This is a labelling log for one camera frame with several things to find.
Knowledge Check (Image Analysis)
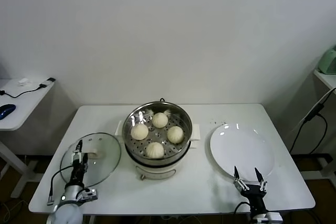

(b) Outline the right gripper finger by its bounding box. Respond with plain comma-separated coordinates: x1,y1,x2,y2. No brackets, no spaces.
255,167,268,192
234,166,249,191

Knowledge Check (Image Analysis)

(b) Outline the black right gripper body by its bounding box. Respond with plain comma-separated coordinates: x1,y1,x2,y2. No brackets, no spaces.
241,185,268,212

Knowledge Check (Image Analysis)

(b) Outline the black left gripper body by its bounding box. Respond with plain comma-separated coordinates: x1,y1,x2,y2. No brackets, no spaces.
68,161,86,186

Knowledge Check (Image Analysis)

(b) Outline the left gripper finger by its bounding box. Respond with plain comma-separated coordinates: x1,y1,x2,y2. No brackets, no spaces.
71,140,84,166
81,153,90,174

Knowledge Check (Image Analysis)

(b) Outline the glass pot lid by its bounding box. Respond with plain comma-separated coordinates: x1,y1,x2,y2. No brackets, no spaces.
59,132,122,187

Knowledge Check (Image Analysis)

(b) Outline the white steamed baozi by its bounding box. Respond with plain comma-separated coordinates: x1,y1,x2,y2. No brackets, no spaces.
145,142,165,159
166,126,185,144
152,112,169,129
130,123,149,141

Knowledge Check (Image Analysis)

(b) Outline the stainless steel steamer basket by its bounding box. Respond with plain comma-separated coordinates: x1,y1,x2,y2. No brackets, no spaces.
122,101,194,162

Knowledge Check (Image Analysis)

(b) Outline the steel steamer pot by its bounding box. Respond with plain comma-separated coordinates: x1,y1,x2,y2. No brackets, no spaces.
115,120,202,182

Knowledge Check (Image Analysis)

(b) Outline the white round plate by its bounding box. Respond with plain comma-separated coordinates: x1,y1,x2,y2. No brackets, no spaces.
209,123,276,183

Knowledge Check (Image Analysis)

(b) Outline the white side desk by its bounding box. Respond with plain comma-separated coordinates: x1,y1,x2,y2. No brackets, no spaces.
0,77,57,199

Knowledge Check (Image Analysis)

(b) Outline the silver black adapter device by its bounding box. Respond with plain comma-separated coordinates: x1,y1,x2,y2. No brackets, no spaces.
41,77,57,87

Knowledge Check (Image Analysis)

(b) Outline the blue computer mouse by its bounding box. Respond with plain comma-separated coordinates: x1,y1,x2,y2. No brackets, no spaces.
0,103,17,120

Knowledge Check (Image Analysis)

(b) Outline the small white desk object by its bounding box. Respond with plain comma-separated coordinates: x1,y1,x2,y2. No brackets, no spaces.
18,77,35,86

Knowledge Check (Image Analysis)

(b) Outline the white side table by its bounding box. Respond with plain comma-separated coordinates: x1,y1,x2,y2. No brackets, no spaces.
314,69,336,90

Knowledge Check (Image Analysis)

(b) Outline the pale green appliance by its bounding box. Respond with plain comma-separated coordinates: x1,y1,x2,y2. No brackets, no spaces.
318,46,336,76

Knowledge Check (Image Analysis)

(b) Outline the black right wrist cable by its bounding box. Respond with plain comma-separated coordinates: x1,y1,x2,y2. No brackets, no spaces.
234,201,253,224

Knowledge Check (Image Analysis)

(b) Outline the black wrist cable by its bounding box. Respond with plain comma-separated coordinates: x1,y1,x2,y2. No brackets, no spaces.
46,165,76,207
234,201,253,224

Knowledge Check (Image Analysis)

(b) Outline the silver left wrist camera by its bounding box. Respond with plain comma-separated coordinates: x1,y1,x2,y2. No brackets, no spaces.
77,187,100,201

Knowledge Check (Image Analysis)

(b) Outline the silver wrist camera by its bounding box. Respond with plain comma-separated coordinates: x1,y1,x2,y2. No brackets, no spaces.
253,211,284,224
77,187,100,201

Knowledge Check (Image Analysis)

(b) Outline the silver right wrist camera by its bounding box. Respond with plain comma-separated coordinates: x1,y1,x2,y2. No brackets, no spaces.
253,211,284,224

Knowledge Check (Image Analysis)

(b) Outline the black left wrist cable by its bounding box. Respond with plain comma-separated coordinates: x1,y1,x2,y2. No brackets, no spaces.
46,165,76,207

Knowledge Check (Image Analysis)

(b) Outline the black adapter cable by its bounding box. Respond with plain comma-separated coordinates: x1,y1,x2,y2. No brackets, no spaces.
290,103,330,155

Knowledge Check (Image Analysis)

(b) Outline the thin black desk cable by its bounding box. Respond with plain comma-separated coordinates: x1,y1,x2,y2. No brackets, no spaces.
0,83,49,99

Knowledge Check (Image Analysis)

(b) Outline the white hanging cable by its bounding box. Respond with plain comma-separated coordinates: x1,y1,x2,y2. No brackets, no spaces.
288,87,336,143

